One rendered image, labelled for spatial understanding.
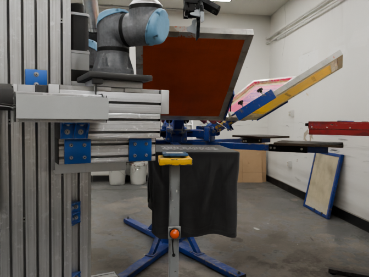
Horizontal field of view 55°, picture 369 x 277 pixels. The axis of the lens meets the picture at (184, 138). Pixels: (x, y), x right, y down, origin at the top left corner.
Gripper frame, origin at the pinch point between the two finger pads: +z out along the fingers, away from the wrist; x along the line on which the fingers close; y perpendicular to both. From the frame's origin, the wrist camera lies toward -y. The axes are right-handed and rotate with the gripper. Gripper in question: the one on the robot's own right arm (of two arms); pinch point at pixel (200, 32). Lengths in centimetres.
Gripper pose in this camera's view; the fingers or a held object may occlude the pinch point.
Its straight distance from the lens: 164.0
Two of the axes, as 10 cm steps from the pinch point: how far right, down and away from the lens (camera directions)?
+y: -9.9, -0.1, -1.1
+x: 1.1, -2.4, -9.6
